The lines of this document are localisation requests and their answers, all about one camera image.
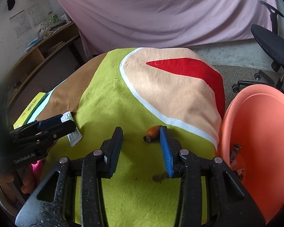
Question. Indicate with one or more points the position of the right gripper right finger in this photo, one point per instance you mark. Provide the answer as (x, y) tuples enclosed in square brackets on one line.
[(210, 193)]

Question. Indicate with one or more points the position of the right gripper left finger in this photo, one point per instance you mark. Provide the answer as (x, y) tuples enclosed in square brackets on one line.
[(71, 193)]

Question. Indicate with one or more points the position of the white blue wrapper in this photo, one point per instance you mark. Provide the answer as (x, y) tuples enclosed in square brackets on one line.
[(75, 137)]

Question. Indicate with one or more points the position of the small orange peel piece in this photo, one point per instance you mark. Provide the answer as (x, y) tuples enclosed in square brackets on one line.
[(152, 134)]

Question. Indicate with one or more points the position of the trash pieces in basin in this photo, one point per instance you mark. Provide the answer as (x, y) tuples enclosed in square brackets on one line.
[(236, 168)]

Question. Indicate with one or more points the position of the person's left hand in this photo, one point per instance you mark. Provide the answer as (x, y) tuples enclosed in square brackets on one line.
[(22, 180)]

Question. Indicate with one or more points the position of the yellow book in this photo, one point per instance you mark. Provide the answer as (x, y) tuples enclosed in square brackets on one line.
[(29, 110)]

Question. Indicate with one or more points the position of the orange plastic basin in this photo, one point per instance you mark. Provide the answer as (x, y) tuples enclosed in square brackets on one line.
[(255, 121)]

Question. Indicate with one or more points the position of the pile of papers on shelf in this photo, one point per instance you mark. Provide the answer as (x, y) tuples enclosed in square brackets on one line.
[(48, 27)]

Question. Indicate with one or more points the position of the multicolour patchwork tablecloth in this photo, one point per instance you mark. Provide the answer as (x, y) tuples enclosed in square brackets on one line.
[(136, 89)]

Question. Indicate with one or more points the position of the black hanging hat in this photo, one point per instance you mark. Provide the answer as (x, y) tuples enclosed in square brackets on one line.
[(10, 4)]

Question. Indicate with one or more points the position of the pink hanging bed sheet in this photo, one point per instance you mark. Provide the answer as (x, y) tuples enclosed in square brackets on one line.
[(105, 25)]

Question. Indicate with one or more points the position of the black office chair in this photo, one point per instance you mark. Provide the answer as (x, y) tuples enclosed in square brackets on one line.
[(273, 45)]

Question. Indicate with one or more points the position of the wooden wall shelf desk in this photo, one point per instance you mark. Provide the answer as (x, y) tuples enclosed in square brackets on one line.
[(38, 57)]

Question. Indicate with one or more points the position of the wall calendar sheets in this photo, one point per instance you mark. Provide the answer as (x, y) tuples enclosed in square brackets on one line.
[(25, 20)]

